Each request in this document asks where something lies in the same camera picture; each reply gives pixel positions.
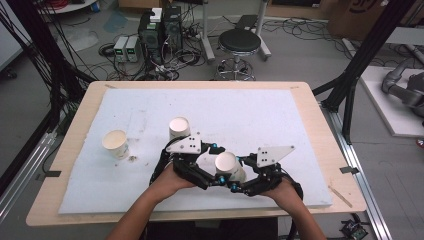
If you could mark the person's left hand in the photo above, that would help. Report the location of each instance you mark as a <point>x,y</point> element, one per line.
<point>171,183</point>

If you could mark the grey bench power supply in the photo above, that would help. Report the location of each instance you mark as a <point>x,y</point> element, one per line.
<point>120,49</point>
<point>133,49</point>

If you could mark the small white box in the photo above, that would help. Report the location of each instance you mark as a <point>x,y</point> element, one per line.
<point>156,15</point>

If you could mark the blue tape roll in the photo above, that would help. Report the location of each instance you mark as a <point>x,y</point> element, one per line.
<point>95,6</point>

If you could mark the black computer tower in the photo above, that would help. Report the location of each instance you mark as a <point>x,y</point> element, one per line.
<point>150,38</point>
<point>173,30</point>

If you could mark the stack of paper cups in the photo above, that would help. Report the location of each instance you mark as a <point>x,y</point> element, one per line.
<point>179,126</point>

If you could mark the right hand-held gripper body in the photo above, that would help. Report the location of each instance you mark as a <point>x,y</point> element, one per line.
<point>271,154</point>

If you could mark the floral paper cup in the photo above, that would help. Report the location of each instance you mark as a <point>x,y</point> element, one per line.
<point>115,140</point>
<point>227,162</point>

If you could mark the black round stool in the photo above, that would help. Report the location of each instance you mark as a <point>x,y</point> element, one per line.
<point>239,40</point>

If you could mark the flat black pad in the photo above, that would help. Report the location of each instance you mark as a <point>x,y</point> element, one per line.
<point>246,21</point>

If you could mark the aluminium floor rail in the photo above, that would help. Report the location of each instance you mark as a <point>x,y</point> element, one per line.
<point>26,166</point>
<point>356,173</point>

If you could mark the thin wooden stick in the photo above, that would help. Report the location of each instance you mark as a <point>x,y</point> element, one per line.
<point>340,196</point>

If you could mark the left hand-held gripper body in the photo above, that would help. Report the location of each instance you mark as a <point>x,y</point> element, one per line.
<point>186,145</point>

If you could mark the black tape strip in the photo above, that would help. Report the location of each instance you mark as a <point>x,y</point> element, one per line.
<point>349,170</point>
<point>53,173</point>

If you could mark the green circuit board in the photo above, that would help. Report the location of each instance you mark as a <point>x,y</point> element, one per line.
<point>355,230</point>

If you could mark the brown cardboard box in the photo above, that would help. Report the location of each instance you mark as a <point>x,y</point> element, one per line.
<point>356,16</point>

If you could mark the person's dark clothing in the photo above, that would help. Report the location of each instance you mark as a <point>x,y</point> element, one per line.
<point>213,231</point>

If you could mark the black metal frame post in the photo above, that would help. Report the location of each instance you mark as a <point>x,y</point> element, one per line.
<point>40,43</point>
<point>366,50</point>

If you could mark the white foam mat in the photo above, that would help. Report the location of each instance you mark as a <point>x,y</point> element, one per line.
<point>233,110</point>

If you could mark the white floor platform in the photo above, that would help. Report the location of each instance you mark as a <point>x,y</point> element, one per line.
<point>383,110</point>

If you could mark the white stand leg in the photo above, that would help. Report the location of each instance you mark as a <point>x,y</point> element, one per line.
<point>207,36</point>
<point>262,33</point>

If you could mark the person's right hand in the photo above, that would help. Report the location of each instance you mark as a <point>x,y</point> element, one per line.
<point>283,195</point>

